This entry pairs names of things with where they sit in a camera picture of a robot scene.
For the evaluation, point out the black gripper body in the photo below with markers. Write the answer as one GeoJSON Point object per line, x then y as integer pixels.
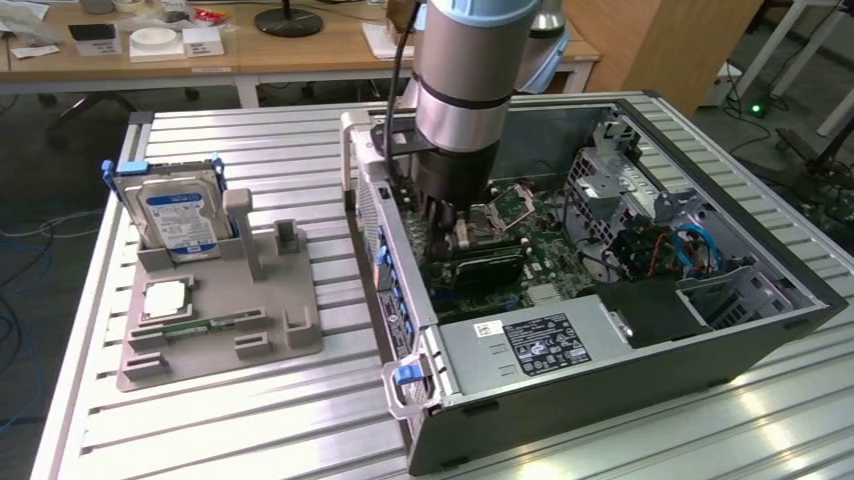
{"type": "Point", "coordinates": [457, 175]}

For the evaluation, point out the graphics card with black fan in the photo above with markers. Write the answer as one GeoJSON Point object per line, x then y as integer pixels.
{"type": "Point", "coordinates": [490, 272]}

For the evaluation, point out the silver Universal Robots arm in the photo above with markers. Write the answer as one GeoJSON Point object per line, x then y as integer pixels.
{"type": "Point", "coordinates": [467, 75]}

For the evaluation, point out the CPU socket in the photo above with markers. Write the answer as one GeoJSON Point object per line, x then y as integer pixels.
{"type": "Point", "coordinates": [490, 232]}

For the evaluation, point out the open metal socket cover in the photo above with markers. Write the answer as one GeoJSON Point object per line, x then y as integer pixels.
{"type": "Point", "coordinates": [525, 189]}

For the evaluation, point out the green motherboard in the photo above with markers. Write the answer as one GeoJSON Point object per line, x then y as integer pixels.
{"type": "Point", "coordinates": [547, 250]}

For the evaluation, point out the metal disk bay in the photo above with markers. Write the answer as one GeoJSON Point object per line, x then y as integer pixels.
{"type": "Point", "coordinates": [601, 195]}

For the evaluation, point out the grey power supply unit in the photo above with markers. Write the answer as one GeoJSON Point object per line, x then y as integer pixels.
{"type": "Point", "coordinates": [481, 360]}

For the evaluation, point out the stack of white papers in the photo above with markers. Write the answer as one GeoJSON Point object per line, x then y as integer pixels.
{"type": "Point", "coordinates": [381, 42]}

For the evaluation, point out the blue case latch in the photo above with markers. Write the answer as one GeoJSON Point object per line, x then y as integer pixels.
{"type": "Point", "coordinates": [407, 375]}

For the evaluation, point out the wooden desk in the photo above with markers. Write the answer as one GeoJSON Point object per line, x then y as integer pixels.
{"type": "Point", "coordinates": [301, 55]}

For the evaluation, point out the brown cardboard box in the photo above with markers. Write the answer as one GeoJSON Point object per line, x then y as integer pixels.
{"type": "Point", "coordinates": [399, 12]}

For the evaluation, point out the black plastic shroud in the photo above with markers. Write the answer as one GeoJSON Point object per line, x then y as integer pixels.
{"type": "Point", "coordinates": [654, 310]}

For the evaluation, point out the black round monitor stand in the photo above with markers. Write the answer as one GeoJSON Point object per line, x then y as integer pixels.
{"type": "Point", "coordinates": [287, 22]}

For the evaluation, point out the hard disk in blue caddy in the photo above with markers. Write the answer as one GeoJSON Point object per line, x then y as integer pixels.
{"type": "Point", "coordinates": [176, 220]}

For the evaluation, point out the wooden cabinet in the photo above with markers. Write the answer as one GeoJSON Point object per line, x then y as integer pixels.
{"type": "Point", "coordinates": [668, 50]}

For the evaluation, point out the open black PC case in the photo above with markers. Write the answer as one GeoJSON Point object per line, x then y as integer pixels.
{"type": "Point", "coordinates": [601, 400]}

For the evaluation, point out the green RAM stick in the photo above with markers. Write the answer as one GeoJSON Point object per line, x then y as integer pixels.
{"type": "Point", "coordinates": [194, 327]}

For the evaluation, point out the silver CPU chip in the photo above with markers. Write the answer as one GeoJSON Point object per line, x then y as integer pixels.
{"type": "Point", "coordinates": [166, 299]}

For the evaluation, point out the grey parts rack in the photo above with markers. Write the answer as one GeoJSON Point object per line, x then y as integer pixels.
{"type": "Point", "coordinates": [200, 360]}

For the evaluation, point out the small white box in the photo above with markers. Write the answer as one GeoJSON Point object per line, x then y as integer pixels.
{"type": "Point", "coordinates": [200, 45]}

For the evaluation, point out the device with green light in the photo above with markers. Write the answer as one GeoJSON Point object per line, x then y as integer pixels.
{"type": "Point", "coordinates": [756, 107]}

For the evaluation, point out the red package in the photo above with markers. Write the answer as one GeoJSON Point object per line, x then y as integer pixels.
{"type": "Point", "coordinates": [207, 16]}

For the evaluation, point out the white box with white bowl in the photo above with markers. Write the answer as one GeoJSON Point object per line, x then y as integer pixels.
{"type": "Point", "coordinates": [156, 50]}

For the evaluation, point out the white box with black lid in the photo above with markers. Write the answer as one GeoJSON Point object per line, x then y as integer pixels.
{"type": "Point", "coordinates": [96, 45]}

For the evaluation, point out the grey cup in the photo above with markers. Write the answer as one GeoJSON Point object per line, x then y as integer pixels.
{"type": "Point", "coordinates": [98, 6]}

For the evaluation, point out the white paper card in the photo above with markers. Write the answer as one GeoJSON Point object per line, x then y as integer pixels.
{"type": "Point", "coordinates": [34, 51]}

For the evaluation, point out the clear plastic bag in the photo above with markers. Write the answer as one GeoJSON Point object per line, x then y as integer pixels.
{"type": "Point", "coordinates": [27, 22]}

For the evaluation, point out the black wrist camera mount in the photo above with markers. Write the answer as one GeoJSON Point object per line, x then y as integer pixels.
{"type": "Point", "coordinates": [401, 140]}

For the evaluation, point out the white table frame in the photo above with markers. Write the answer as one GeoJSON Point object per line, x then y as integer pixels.
{"type": "Point", "coordinates": [762, 52]}

